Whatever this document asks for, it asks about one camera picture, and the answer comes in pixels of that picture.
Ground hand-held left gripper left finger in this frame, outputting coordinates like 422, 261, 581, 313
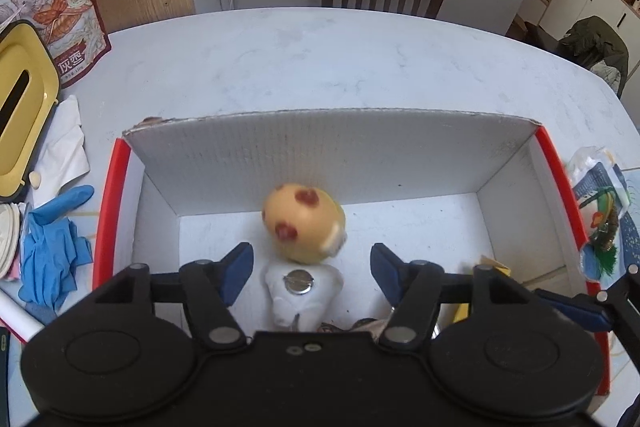
95, 242, 255, 350

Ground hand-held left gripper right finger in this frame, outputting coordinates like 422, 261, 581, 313
371, 244, 536, 352

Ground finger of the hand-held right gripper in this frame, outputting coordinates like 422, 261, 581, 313
536, 264, 640, 348

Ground white toy with metal disc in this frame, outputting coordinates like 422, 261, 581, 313
263, 259, 345, 330

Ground yellow round-headed toy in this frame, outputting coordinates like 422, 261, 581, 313
262, 183, 347, 264

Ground small yellow box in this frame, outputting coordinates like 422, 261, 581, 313
452, 256, 512, 324

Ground red cardboard box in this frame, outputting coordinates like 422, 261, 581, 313
92, 109, 613, 395

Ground blue nitrile glove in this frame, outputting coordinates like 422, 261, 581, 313
17, 184, 96, 323

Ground white tissue paper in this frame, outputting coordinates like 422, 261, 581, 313
32, 94, 92, 200

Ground white paper roll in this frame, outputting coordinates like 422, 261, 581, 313
0, 294, 45, 344

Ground green jacket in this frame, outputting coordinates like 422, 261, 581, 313
557, 16, 630, 100

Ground dark chair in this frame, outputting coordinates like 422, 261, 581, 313
505, 14, 561, 55

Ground light wooden child chair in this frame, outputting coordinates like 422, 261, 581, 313
92, 0, 197, 34

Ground grey tissue box yellow lid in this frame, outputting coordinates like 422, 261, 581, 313
0, 19, 61, 202

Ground white lower cabinet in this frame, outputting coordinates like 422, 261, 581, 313
537, 0, 640, 72

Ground red printed snack bag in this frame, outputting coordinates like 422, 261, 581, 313
0, 0, 113, 90

